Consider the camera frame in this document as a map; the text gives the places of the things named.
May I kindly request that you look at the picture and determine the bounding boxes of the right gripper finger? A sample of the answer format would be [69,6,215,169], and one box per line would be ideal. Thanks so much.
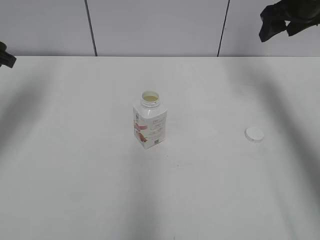
[258,3,288,43]
[286,21,316,37]

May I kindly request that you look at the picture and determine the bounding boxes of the white bottle cap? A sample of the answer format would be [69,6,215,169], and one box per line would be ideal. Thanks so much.
[244,127,265,143]

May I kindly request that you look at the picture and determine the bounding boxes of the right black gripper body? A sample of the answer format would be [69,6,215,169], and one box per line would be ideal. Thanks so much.
[272,0,320,25]

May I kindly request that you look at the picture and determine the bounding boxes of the white yili changqing bottle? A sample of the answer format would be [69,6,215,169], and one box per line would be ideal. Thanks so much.
[133,91,168,149]

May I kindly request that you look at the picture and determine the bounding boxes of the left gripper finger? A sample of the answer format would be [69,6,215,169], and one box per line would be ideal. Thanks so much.
[0,42,17,68]

